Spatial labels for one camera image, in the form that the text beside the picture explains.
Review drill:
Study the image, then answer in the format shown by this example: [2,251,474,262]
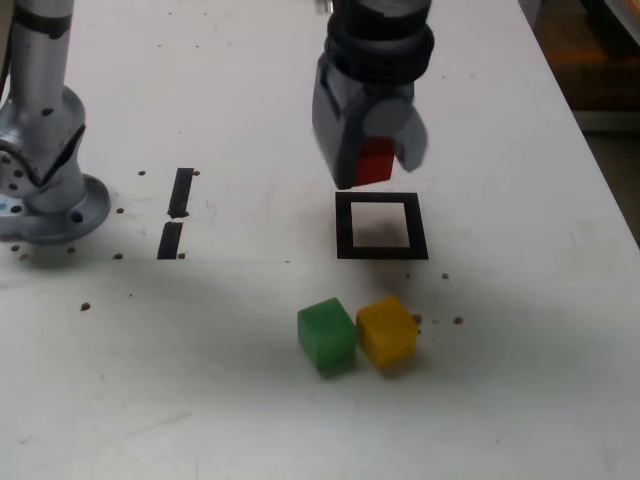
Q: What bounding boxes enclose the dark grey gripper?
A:
[311,48,431,190]

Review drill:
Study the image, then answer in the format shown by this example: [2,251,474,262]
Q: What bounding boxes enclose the red cube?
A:
[355,135,399,185]

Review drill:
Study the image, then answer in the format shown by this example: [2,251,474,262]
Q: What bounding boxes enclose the yellow cube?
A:
[355,295,419,370]

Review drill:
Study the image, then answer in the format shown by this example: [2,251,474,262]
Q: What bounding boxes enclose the green cube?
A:
[296,296,359,377]

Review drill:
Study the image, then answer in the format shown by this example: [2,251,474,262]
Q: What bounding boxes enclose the black tape square outline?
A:
[334,191,431,261]

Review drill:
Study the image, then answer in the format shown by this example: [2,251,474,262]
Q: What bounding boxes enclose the black tape strip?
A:
[156,168,195,261]

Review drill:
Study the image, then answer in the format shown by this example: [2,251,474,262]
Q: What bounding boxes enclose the grey background bar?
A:
[575,107,640,132]

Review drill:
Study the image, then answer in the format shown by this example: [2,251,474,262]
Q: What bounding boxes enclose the brown background furniture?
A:
[579,0,640,109]

